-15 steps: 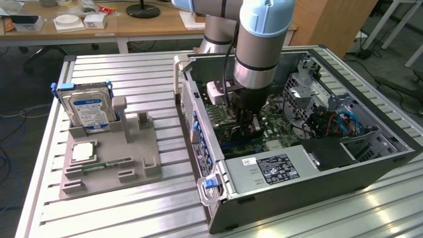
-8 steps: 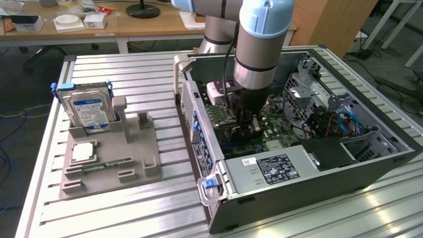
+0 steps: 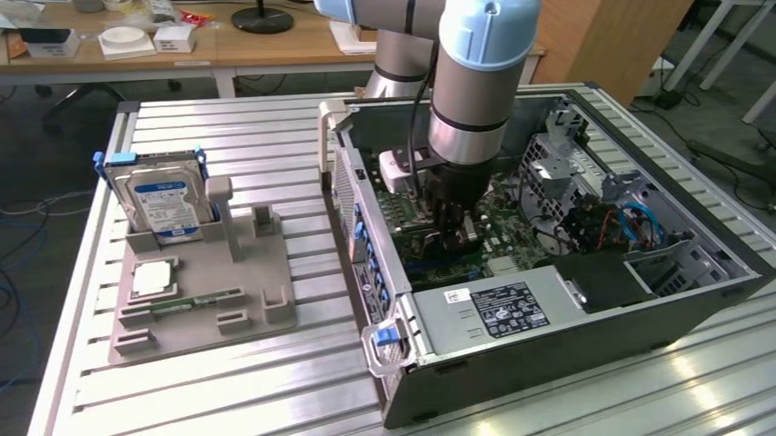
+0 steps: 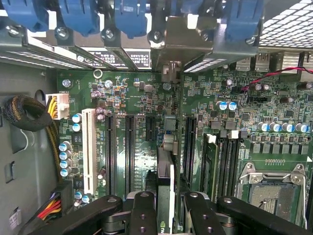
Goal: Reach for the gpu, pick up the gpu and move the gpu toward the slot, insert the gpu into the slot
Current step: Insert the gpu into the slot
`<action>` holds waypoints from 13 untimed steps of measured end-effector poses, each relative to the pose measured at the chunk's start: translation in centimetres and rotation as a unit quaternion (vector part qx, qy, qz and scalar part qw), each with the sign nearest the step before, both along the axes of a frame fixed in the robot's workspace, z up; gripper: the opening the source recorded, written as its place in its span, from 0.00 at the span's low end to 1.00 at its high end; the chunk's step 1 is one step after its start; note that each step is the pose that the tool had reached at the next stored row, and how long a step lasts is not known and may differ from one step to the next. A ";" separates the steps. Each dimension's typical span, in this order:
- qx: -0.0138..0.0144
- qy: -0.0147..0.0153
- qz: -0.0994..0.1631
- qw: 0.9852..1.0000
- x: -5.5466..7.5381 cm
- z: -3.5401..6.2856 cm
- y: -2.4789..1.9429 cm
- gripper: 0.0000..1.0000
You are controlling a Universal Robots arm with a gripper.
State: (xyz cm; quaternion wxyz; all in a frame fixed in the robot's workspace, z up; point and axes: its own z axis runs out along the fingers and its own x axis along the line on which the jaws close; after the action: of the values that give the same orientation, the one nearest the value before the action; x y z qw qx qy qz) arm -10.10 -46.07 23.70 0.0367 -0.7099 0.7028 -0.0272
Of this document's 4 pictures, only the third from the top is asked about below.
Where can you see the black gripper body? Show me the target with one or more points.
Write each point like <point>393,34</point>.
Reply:
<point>457,184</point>

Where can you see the graphics card with metal bracket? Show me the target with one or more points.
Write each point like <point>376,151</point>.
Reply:
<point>432,244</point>

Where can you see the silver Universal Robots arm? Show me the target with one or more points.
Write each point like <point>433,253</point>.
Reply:
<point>473,91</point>

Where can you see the green motherboard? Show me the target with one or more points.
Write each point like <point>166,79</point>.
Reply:
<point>516,236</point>

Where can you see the metal disk bay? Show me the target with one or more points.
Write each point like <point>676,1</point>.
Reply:
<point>558,172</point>

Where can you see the grey power supply unit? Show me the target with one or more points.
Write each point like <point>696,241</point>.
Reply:
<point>455,318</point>

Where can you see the blue case latch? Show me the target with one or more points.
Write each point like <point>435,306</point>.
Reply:
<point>385,338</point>

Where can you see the open black PC case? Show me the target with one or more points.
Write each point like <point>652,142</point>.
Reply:
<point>546,345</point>

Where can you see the metal drive cage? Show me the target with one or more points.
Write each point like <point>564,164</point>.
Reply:
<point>679,268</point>

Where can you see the grey parts rack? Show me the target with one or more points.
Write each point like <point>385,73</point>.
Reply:
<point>242,272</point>

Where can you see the white paper stack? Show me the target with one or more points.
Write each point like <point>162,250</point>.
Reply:
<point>345,43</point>

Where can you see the brown cardboard box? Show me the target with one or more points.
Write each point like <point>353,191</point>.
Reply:
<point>367,34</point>

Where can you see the wooden cabinet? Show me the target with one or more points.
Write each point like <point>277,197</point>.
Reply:
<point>607,45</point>

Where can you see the wooden desk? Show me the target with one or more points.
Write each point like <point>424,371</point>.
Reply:
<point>242,50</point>

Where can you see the green RAM stick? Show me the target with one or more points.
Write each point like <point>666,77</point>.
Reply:
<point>182,304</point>

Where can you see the hard disk in blue caddy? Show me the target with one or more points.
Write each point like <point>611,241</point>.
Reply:
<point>161,200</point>

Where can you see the black lamp base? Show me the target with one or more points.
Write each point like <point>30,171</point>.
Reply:
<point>264,20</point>

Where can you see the silver CPU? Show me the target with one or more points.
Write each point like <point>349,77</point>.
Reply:
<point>152,279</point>

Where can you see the red packet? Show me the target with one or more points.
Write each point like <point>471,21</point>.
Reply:
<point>197,19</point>

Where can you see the small white labelled box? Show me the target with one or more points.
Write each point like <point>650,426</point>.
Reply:
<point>174,41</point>

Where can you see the white round holder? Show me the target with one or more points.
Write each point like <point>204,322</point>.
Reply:
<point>125,43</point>

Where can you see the black chair base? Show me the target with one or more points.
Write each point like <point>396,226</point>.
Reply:
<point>58,106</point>

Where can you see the grey cup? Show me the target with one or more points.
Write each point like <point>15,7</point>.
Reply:
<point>89,5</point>

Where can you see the white box with dark lid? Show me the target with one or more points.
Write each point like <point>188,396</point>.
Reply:
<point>51,43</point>

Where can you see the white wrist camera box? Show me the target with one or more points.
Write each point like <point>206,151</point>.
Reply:
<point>400,172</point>

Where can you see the white table frame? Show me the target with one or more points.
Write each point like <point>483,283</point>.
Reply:
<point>731,45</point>

